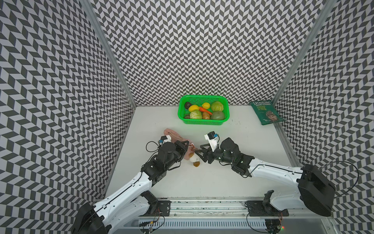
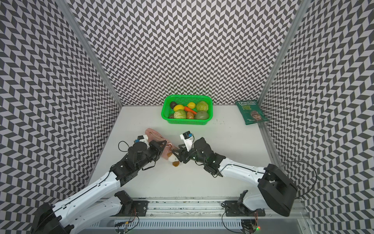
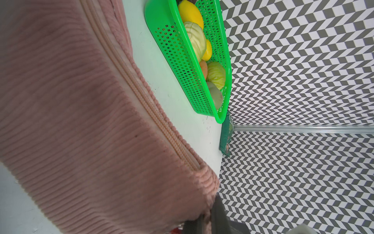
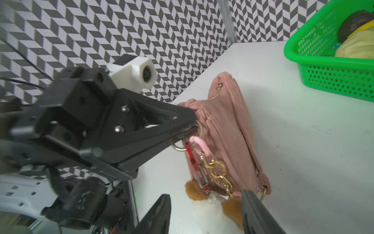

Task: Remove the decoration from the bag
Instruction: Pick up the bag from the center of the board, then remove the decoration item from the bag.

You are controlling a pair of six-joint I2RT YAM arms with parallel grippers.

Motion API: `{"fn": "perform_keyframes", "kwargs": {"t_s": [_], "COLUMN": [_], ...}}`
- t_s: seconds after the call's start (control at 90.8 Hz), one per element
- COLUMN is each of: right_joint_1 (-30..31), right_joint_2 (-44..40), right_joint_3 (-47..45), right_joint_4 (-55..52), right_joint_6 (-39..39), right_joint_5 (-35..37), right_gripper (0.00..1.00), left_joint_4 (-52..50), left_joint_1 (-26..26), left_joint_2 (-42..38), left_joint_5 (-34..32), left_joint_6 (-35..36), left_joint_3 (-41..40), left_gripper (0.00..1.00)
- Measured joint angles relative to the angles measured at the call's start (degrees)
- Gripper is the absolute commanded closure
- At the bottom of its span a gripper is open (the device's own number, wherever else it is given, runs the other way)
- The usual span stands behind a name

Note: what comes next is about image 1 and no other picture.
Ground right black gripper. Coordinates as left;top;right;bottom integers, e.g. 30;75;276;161
194;143;234;164

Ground plush keychain decoration with carabiners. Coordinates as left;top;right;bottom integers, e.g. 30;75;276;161
185;142;200;167

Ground pink corduroy bag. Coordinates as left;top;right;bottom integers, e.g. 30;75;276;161
164;128;195;160

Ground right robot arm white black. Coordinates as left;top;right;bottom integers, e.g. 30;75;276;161
195;137;336;217

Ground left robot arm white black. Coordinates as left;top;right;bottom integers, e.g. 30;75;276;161
71;137;190;234

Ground green toy lettuce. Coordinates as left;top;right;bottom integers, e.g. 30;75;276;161
190;110;203;120

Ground brown toy potato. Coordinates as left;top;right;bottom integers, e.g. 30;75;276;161
202;112;211;120

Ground green plastic basket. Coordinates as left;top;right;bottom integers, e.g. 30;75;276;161
178;95;230;125

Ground orange toy carrot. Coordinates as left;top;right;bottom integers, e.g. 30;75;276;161
199;107;212;115

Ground grey green toy avocado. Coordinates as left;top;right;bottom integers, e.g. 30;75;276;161
210;111;226;121

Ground dark purple toy fruit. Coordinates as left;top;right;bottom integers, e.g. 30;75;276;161
184;102;192;110

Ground yellow toy lemon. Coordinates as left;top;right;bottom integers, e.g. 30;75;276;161
202;102;210;110

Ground light green toy cabbage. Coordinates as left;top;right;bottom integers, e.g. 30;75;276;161
210;101;224;112

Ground green book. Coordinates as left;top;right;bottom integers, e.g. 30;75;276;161
250;100;285;125

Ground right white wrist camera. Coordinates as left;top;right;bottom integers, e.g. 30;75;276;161
204;131;220;152

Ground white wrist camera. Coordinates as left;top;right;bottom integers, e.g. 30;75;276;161
158;135;171;145
204;131;220;152

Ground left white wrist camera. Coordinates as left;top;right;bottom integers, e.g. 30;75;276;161
158;135;171;145

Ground aluminium front rail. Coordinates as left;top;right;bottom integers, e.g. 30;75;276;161
93;197;334;220

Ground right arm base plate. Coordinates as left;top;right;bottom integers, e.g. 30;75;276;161
244;190;289;217

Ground left aluminium corner post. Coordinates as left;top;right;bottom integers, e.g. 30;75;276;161
79;0;137;108

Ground aluminium corner post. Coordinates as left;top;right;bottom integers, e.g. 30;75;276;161
271;0;338;105
79;0;137;108

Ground right aluminium corner post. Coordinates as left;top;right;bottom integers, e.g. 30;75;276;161
271;0;338;105

